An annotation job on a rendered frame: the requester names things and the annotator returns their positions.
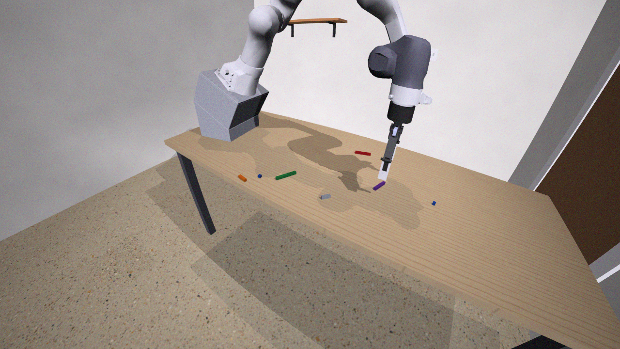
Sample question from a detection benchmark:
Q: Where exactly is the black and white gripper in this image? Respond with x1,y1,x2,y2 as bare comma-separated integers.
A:
378,101,416,181

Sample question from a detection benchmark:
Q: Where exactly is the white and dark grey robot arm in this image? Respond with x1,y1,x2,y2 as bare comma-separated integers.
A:
215,0,433,107

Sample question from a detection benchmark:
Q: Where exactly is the green rod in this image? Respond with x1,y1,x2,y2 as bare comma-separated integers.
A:
276,171,296,180

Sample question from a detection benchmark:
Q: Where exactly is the purple rod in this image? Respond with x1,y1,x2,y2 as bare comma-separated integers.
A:
373,181,386,190

